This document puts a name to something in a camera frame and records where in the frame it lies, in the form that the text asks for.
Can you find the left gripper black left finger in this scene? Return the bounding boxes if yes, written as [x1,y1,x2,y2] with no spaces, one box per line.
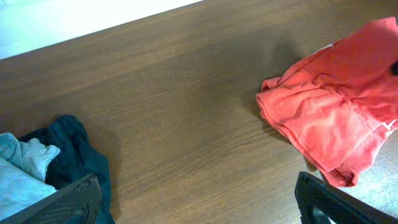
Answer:
[1,174,101,224]

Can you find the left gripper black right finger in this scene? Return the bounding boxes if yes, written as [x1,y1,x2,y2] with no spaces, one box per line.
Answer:
[294,172,397,224]

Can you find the red t-shirt with logo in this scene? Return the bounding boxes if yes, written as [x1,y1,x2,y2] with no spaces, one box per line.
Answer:
[256,17,397,187]

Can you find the dark navy folded garment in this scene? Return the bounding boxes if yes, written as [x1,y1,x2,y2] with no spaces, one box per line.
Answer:
[19,115,114,223]

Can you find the grey folded shirt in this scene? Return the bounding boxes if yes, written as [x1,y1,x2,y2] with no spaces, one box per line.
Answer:
[1,133,60,220]

